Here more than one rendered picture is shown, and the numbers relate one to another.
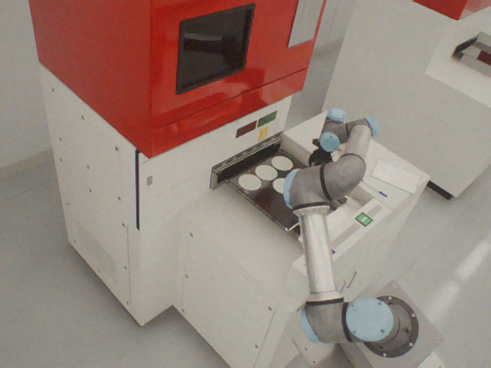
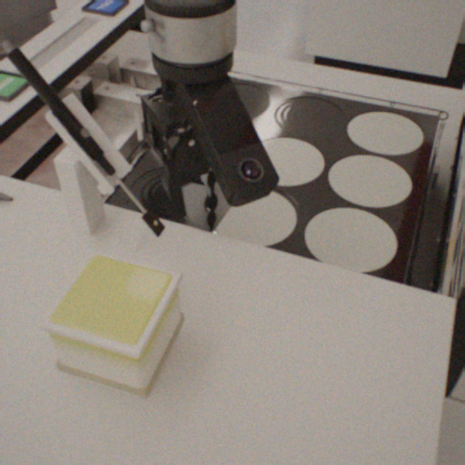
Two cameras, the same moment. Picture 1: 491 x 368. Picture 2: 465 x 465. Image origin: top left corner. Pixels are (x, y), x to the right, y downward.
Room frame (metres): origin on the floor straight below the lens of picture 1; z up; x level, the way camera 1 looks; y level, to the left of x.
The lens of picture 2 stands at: (2.02, -0.40, 1.35)
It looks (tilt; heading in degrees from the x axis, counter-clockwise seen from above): 44 degrees down; 164
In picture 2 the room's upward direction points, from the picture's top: straight up
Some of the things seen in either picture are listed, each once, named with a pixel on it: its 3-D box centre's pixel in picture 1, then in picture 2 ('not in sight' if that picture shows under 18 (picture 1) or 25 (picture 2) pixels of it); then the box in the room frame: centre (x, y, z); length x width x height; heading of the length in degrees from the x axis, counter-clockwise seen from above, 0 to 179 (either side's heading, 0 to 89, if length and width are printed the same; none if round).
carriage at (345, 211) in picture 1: (331, 225); (100, 145); (1.34, -0.39, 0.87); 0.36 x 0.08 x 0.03; 143
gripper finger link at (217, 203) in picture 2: not in sight; (211, 188); (1.57, -0.29, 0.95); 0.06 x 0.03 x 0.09; 13
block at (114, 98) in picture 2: not in sight; (123, 100); (1.28, -0.35, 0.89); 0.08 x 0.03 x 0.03; 53
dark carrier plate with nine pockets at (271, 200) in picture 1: (284, 186); (284, 162); (1.49, -0.17, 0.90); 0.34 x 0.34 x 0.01; 53
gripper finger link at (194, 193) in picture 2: not in sight; (185, 198); (1.57, -0.32, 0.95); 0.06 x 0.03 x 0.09; 13
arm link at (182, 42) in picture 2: not in sight; (188, 26); (1.57, -0.30, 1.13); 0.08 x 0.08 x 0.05
